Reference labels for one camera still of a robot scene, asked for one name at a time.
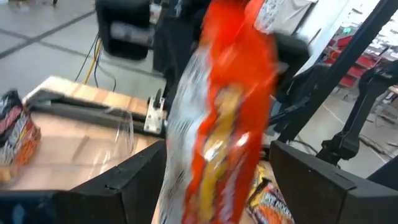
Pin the white speckled sheet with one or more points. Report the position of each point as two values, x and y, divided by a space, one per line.
280 15

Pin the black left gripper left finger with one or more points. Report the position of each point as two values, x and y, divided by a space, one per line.
140 174

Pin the black Maruchan fire noodle pack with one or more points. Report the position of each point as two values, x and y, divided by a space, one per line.
15 130
273 208

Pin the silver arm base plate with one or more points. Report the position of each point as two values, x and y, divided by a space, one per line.
154 118

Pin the red Maruchan noodle pack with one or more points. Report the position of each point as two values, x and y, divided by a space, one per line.
230 93

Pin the red tool cabinet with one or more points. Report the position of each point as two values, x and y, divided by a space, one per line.
363 62

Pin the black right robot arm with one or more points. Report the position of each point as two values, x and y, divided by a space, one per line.
177 46

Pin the black box with grey label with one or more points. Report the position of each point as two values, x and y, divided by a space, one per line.
124 49

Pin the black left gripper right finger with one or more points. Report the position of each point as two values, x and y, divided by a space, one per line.
304 186

